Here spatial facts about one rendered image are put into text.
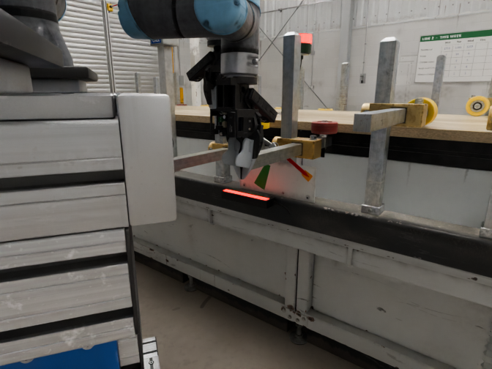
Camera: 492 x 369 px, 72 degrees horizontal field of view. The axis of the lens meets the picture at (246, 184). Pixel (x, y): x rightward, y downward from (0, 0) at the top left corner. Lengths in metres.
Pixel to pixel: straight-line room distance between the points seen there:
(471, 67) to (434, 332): 7.10
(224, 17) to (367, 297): 1.03
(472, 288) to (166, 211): 0.81
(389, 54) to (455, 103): 7.29
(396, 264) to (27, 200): 0.85
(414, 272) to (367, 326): 0.46
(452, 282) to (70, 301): 0.83
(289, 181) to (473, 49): 7.31
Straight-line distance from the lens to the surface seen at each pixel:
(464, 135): 1.04
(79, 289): 0.27
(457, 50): 8.16
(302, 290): 1.37
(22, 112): 0.25
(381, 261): 0.97
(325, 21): 9.31
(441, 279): 0.95
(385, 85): 0.85
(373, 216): 0.89
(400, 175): 1.09
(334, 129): 1.06
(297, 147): 0.91
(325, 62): 9.12
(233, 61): 0.68
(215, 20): 0.57
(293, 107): 0.95
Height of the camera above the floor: 1.00
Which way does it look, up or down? 15 degrees down
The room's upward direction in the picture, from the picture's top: straight up
